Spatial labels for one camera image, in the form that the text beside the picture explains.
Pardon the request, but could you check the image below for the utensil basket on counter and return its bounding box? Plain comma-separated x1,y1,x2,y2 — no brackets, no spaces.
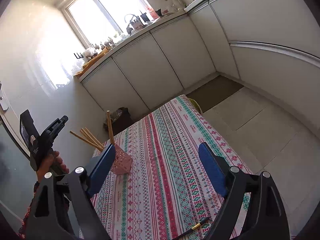
126,14,145,34

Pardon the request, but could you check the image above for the yellow cloth on counter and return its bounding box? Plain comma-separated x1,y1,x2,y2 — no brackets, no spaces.
74,48,109,77

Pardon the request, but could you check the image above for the dark trash bin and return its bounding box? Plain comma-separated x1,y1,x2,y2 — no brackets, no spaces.
107,107,133,135

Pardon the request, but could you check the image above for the wooden chopstick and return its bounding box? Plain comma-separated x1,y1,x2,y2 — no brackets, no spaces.
80,127,104,150
106,111,116,145
70,131,104,152
82,127,104,148

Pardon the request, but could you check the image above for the striped patterned tablecloth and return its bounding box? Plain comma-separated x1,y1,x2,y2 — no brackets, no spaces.
92,95,249,239

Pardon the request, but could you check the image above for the white electric kettle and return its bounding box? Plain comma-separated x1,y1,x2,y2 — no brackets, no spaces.
171,0,181,11

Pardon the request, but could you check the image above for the pink perforated utensil holder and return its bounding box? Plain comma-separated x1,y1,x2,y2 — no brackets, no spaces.
104,143,133,175

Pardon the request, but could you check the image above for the black gold-tipped chopstick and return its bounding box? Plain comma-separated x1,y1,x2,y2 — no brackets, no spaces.
180,217,210,238

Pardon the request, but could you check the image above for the person's left hand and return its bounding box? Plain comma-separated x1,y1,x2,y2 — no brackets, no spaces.
36,151,69,183

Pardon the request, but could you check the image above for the brown floor mat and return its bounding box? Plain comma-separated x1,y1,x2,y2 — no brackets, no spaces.
187,75,243,113

